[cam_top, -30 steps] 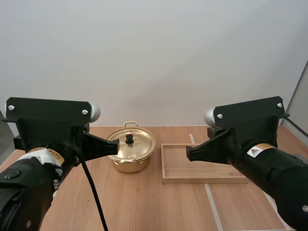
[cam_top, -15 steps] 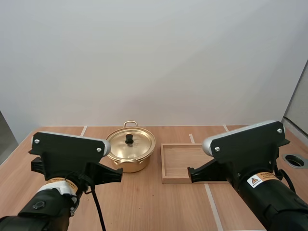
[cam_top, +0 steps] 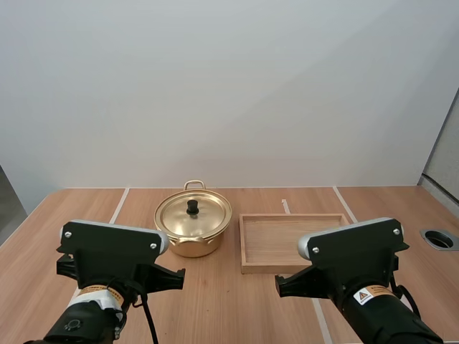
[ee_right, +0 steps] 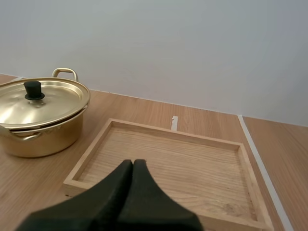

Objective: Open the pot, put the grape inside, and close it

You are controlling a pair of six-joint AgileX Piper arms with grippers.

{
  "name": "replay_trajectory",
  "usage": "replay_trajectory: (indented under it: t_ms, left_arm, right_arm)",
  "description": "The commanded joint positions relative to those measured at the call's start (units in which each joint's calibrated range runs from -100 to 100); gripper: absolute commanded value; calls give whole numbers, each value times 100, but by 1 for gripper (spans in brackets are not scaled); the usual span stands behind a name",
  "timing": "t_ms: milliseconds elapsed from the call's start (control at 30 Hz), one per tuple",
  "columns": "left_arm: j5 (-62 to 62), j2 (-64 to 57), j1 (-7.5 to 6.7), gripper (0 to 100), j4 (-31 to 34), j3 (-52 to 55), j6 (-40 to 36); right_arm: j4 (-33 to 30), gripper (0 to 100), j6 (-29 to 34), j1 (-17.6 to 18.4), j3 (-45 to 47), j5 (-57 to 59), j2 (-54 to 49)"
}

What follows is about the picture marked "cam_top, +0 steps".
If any gold lid with black knob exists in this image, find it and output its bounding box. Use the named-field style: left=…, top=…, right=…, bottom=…
left=158, top=191, right=227, bottom=239

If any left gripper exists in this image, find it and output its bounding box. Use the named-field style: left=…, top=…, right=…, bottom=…
left=55, top=252, right=186, bottom=294

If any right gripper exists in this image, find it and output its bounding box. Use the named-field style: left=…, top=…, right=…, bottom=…
left=275, top=254, right=400, bottom=299

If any black cable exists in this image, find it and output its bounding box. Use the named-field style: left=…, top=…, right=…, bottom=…
left=390, top=274, right=422, bottom=319
left=105, top=277, right=159, bottom=344

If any shallow wooden tray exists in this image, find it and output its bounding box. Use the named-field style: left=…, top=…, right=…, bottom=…
left=238, top=213, right=351, bottom=276

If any gold pot with two handles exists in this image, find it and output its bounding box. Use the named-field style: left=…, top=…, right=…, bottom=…
left=153, top=180, right=232, bottom=259

